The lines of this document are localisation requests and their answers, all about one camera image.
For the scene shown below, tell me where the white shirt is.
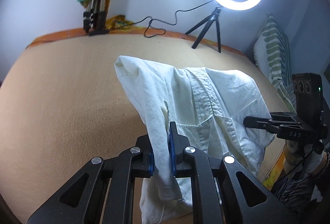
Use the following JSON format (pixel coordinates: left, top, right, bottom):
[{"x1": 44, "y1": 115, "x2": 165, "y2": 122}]
[{"x1": 115, "y1": 56, "x2": 274, "y2": 223}]

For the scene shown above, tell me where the zebra striped clothing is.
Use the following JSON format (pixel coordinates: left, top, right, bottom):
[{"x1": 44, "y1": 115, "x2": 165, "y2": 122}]
[{"x1": 271, "y1": 167, "x2": 329, "y2": 211}]

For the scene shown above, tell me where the grey gloved right hand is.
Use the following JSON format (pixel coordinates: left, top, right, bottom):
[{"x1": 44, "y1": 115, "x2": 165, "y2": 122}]
[{"x1": 283, "y1": 140, "x2": 327, "y2": 175}]

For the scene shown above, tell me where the green striped pillow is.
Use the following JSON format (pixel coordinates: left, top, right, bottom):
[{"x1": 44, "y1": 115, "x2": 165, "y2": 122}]
[{"x1": 253, "y1": 14, "x2": 296, "y2": 112}]

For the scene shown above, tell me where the beige bed blanket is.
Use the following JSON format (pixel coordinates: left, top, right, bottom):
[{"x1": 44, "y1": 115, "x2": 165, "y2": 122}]
[{"x1": 1, "y1": 34, "x2": 287, "y2": 223}]

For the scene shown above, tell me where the yellow crumpled cloth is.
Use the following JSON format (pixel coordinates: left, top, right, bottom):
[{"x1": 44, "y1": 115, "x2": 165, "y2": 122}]
[{"x1": 105, "y1": 15, "x2": 134, "y2": 31}]

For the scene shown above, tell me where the orange patterned bed sheet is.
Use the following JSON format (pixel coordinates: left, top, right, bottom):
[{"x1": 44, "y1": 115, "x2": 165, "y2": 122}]
[{"x1": 26, "y1": 27, "x2": 247, "y2": 57}]

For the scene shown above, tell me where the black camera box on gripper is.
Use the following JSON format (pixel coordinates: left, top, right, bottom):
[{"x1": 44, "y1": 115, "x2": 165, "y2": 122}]
[{"x1": 291, "y1": 72, "x2": 323, "y2": 124}]

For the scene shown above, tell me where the black ring light cable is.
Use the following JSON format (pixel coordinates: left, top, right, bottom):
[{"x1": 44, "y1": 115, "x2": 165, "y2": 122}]
[{"x1": 108, "y1": 0, "x2": 215, "y2": 39}]

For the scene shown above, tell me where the black ring light tripod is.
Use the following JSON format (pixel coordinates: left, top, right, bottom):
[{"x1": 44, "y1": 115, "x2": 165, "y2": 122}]
[{"x1": 185, "y1": 6, "x2": 222, "y2": 53}]

